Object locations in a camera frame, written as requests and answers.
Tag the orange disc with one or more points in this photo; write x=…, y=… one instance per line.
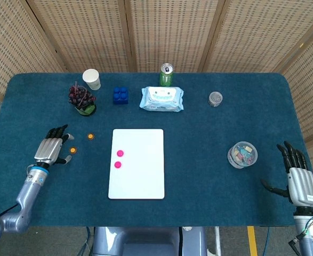
x=90, y=136
x=72, y=150

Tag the light blue wet wipes pack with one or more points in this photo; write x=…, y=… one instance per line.
x=161, y=98

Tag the small clear plastic jar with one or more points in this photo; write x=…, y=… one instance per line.
x=215, y=98

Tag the white rectangular board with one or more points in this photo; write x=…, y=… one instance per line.
x=143, y=176

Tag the white table leg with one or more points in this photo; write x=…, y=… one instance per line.
x=217, y=240

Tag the bamboo folding screen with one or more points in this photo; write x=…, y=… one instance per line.
x=172, y=26

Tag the blue felt table cloth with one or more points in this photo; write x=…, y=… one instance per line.
x=199, y=133

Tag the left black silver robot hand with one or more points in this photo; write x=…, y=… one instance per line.
x=48, y=150

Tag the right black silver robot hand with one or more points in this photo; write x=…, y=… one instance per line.
x=301, y=186

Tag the green drink can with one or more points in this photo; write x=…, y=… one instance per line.
x=166, y=77

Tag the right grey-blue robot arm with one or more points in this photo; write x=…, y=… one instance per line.
x=306, y=240

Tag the white paper cup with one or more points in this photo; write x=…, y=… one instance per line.
x=92, y=78

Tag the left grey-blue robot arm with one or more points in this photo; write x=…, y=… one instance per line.
x=28, y=192

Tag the blue building block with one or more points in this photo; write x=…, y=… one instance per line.
x=120, y=96

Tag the grey-blue robot torso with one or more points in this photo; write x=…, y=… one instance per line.
x=145, y=242

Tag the purple artificial grape bunch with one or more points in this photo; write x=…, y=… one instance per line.
x=79, y=96

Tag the large clear jar of clips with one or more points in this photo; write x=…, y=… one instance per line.
x=242, y=155

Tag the pink disc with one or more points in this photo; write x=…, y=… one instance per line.
x=118, y=164
x=120, y=153

